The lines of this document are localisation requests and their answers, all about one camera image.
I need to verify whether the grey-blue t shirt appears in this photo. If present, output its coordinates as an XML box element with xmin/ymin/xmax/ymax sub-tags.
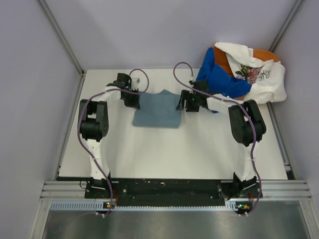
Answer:
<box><xmin>132</xmin><ymin>90</ymin><xmax>181</xmax><ymax>128</ymax></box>

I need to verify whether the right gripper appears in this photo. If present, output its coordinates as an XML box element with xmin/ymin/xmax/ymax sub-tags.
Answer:
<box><xmin>176</xmin><ymin>90</ymin><xmax>201</xmax><ymax>113</ymax></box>

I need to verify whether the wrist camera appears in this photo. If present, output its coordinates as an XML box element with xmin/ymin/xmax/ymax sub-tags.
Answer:
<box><xmin>189</xmin><ymin>80</ymin><xmax>196</xmax><ymax>95</ymax></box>
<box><xmin>131</xmin><ymin>77</ymin><xmax>140</xmax><ymax>91</ymax></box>

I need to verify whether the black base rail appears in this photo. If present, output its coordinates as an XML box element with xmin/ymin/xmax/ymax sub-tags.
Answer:
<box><xmin>85</xmin><ymin>178</ymin><xmax>260</xmax><ymax>207</ymax></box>

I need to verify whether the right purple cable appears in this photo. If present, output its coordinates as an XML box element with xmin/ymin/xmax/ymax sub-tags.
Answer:
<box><xmin>173</xmin><ymin>61</ymin><xmax>262</xmax><ymax>216</ymax></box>

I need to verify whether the royal blue t shirt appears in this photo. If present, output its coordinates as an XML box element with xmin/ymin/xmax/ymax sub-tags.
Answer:
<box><xmin>193</xmin><ymin>47</ymin><xmax>252</xmax><ymax>106</ymax></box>

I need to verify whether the grey slotted cable duct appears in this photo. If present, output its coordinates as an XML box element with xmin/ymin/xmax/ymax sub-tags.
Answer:
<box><xmin>49</xmin><ymin>201</ymin><xmax>252</xmax><ymax>212</ymax></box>

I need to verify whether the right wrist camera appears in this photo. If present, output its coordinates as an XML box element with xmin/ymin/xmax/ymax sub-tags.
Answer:
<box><xmin>189</xmin><ymin>80</ymin><xmax>196</xmax><ymax>95</ymax></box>

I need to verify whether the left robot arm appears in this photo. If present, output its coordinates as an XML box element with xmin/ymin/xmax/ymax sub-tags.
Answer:
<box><xmin>77</xmin><ymin>73</ymin><xmax>142</xmax><ymax>198</ymax></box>

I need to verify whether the purple cable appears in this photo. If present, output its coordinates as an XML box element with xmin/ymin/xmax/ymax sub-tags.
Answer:
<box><xmin>77</xmin><ymin>68</ymin><xmax>150</xmax><ymax>217</ymax></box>
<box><xmin>173</xmin><ymin>61</ymin><xmax>262</xmax><ymax>216</ymax></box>

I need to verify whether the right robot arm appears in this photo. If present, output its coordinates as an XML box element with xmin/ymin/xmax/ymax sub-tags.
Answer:
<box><xmin>176</xmin><ymin>80</ymin><xmax>266</xmax><ymax>200</ymax></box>

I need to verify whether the orange basket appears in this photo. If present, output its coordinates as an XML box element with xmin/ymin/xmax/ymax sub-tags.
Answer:
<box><xmin>213</xmin><ymin>46</ymin><xmax>280</xmax><ymax>102</ymax></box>

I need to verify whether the white printed t shirt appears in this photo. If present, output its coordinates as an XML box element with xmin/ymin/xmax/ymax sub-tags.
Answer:
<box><xmin>213</xmin><ymin>41</ymin><xmax>287</xmax><ymax>108</ymax></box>

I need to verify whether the aluminium frame profile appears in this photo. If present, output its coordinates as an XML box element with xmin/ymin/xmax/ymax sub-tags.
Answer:
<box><xmin>40</xmin><ymin>180</ymin><xmax>312</xmax><ymax>201</ymax></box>

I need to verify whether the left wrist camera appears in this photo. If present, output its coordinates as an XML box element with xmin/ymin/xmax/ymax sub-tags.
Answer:
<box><xmin>131</xmin><ymin>77</ymin><xmax>140</xmax><ymax>91</ymax></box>

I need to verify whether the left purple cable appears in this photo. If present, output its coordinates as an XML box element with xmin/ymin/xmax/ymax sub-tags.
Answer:
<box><xmin>77</xmin><ymin>68</ymin><xmax>150</xmax><ymax>217</ymax></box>

